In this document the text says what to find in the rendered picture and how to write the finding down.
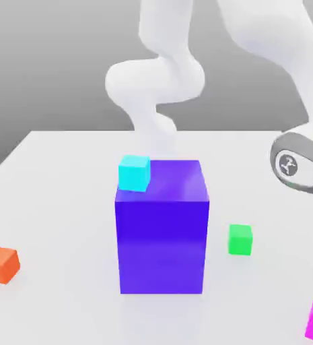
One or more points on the small orange cube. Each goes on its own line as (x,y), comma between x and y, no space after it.
(0,265)

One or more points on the small green cube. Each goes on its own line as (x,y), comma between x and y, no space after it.
(239,241)

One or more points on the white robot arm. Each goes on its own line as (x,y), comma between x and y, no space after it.
(156,80)

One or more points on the large purple box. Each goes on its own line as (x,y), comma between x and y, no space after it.
(161,242)

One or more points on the small cyan cube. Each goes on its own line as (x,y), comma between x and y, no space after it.
(133,175)

